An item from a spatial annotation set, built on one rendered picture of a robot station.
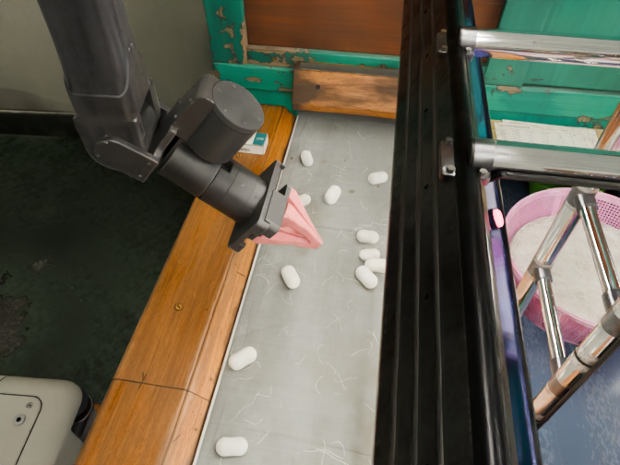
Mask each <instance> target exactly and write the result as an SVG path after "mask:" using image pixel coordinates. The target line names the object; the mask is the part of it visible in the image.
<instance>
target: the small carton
mask: <svg viewBox="0 0 620 465"><path fill-rule="evenodd" d="M267 145H268V134H264V133H255V134H254V135H253V136H252V137H251V138H250V139H249V140H248V141H247V142H246V143H245V144H244V146H243V147H242V148H241V149H240V150H239V151H238V152H244V153H254V154H263V155H264V154H265V151H266V148H267Z"/></svg>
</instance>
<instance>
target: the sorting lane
mask: <svg viewBox="0 0 620 465"><path fill-rule="evenodd" d="M394 132H395V126H394V125H384V124H375V123H365V122H354V121H344V120H335V119H325V118H315V117H305V116H299V115H297V118H296V122H295V125H294V128H293V131H292V136H291V140H290V143H289V146H288V149H287V152H286V155H285V159H284V162H283V164H284V165H285V166H286V167H285V168H284V169H283V170H282V171H281V175H280V180H279V183H278V187H277V190H276V191H279V190H281V189H282V188H283V187H284V186H285V185H288V186H290V187H291V188H293V189H294V190H296V192H297V194H298V196H300V195H303V194H307V195H308V196H310V198H311V201H310V203H309V204H308V205H306V206H304V208H305V211H306V213H307V215H308V217H309V219H310V221H311V222H312V223H313V225H314V226H315V228H316V230H317V232H318V234H319V235H320V237H321V238H322V240H323V244H322V245H321V246H319V247H318V248H317V249H312V248H307V247H301V246H296V245H291V244H259V245H258V248H257V251H256V256H255V260H254V263H253V266H252V269H251V272H250V275H249V279H248V282H247V284H246V288H245V291H244V297H243V300H242V302H241V306H240V309H239V312H238V316H237V318H236V321H235V325H234V328H233V331H232V336H231V339H230V343H229V346H228V349H227V352H226V355H225V358H224V362H223V365H222V368H221V373H220V376H219V380H218V383H217V386H216V389H215V392H214V395H213V399H212V402H211V404H210V408H209V413H208V417H207V420H206V422H205V426H204V429H203V432H202V436H201V438H200V441H199V445H198V448H197V453H196V456H195V459H194V463H193V465H371V462H372V448H373V435H374V422H375V408H376V383H377V369H378V356H379V343H380V329H381V316H382V303H383V291H384V277H385V273H380V272H372V271H371V272H372V273H373V274H374V275H376V277H377V285H376V286H375V287H374V288H371V289H369V288H366V287H365V286H364V285H363V284H362V282H361V281H360V280H359V279H358V278H357V277H356V274H355V271H356V269H357V268H359V267H360V266H364V263H365V261H362V260H361V259H360V257H359V254H360V252H361V251H362V250H363V249H377V250H378V251H379V252H380V258H383V259H386V251H387V237H388V212H389V198H390V185H391V172H392V158H393V145H394ZM304 150H308V151H309V152H310V153H311V155H312V158H313V164H312V165H311V166H304V165H303V162H302V159H301V153H302V152H303V151H304ZM377 172H385V173H387V180H386V181H385V182H384V183H381V184H376V185H372V184H370V183H369V181H368V176H369V175H370V174H371V173H377ZM333 185H337V186H338V187H339V188H340V196H339V198H338V199H337V201H336V202H335V203H334V204H331V205H329V204H328V203H326V201H325V199H324V196H325V194H326V193H327V191H328V189H329V188H330V187H331V186H333ZM360 230H367V231H374V232H377V233H378V235H379V239H378V241H377V242H376V243H374V244H369V243H362V242H360V241H358V239H357V237H356V235H357V233H358V232H359V231H360ZM285 266H292V267H294V268H295V270H296V272H297V274H298V276H299V278H300V284H299V286H298V287H297V288H294V289H292V288H289V287H288V286H287V285H286V283H285V281H284V279H283V277H282V276H281V270H282V268H283V267H285ZM248 346H249V347H253V348H254V349H255V350H256V359H255V360H254V361H253V362H252V363H250V364H248V365H247V366H245V367H244V368H242V369H240V370H232V368H231V367H230V366H229V359H230V357H231V356H232V355H233V354H234V353H236V352H238V351H240V350H241V349H243V348H244V347H248ZM237 436H241V437H243V438H244V439H245V440H246V441H247V444H248V448H247V450H246V452H245V453H244V454H243V455H242V456H226V457H223V456H221V455H219V454H218V453H217V451H216V444H217V442H218V441H219V440H220V439H221V438H223V437H237Z"/></svg>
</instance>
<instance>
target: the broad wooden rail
mask: <svg viewBox="0 0 620 465"><path fill-rule="evenodd" d="M260 106H261V108H262V110H263V113H264V117H265V119H264V124H263V125H262V126H261V127H260V128H259V129H258V130H257V131H256V133H264V134H268V145H267V148H266V151H265V154H264V155H263V154H254V153H244V152H237V153H236V154H235V155H234V156H233V157H232V158H233V159H234V160H236V161H238V162H239V163H241V164H242V165H243V166H244V167H245V168H247V169H248V170H250V171H251V172H253V173H255V174H256V175H260V174H262V173H263V172H264V171H265V170H266V169H267V168H268V167H269V165H270V164H271V163H272V162H274V161H275V160H278V161H279V162H281V163H282V164H283V162H284V159H285V155H286V152H287V149H288V146H289V143H290V140H291V136H292V131H293V128H294V125H295V122H296V117H295V116H294V115H293V114H292V113H291V112H290V111H289V110H288V109H287V108H286V107H285V106H282V105H272V104H262V103H260ZM234 224H235V221H234V220H232V219H231V218H229V217H227V216H226V215H224V214H223V213H221V212H219V211H218V210H216V209H214V208H213V207H212V206H210V205H208V204H207V203H205V202H203V201H202V200H200V199H199V198H198V197H195V199H194V201H193V203H192V205H191V208H190V210H189V211H188V213H187V215H186V218H185V221H184V223H183V225H182V228H181V230H180V232H179V233H178V236H177V238H176V240H175V242H174V244H173V248H172V250H171V252H170V254H169V256H168V258H167V260H166V262H165V264H164V267H163V269H162V271H161V274H160V276H159V278H158V280H157V282H156V285H155V287H154V289H153V291H152V293H151V296H150V298H149V300H148V302H147V305H146V307H145V309H144V311H143V313H142V316H141V318H140V319H139V321H138V324H137V327H136V329H135V331H134V334H133V336H132V338H131V340H130V341H129V344H128V346H127V348H126V350H125V354H124V356H123V358H122V360H121V362H120V364H119V366H118V368H117V370H116V373H115V375H114V377H113V380H112V383H111V385H110V386H109V388H108V390H107V393H106V395H105V397H104V399H103V401H102V404H101V406H100V408H99V411H98V413H97V415H96V417H95V419H94V422H93V424H92V426H91V428H90V430H89V433H88V435H87V437H86V439H85V442H84V444H83V446H82V448H81V450H80V452H79V454H78V456H77V460H76V462H75V464H74V465H193V463H194V459H195V456H196V453H197V448H198V445H199V441H200V438H201V436H202V432H203V429H204V426H205V422H206V420H207V417H208V413H209V408H210V404H211V402H212V399H213V395H214V392H215V389H216V386H217V383H218V380H219V376H220V373H221V368H222V365H223V362H224V358H225V355H226V352H227V349H228V346H229V343H230V339H231V336H232V333H233V328H234V325H235V321H236V318H237V316H238V312H239V309H240V306H241V302H242V300H243V297H244V291H245V288H246V284H247V282H248V279H249V275H250V272H251V269H252V266H253V263H254V260H255V256H256V251H257V248H258V245H259V244H256V243H255V242H253V241H251V240H250V239H248V238H246V239H245V240H244V242H245V243H246V246H245V248H244V249H242V250H241V251H240V252H239V253H237V252H235V251H233V250H232V249H231V248H229V247H228V243H229V240H230V237H231V234H232V232H233V227H234Z"/></svg>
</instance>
